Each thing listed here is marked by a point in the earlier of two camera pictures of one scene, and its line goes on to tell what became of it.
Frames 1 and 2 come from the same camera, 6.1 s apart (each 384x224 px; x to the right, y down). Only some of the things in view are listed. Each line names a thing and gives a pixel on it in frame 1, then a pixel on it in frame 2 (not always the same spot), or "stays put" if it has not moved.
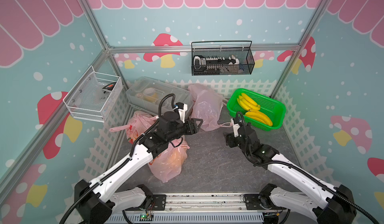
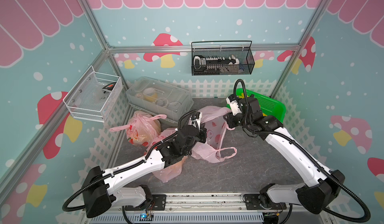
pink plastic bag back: [207, 106] to [214, 121]
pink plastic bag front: [140, 122] stays put
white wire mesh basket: [93, 95] stays put
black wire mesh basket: [216, 58] stays put
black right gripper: [229, 138] to [229, 121]
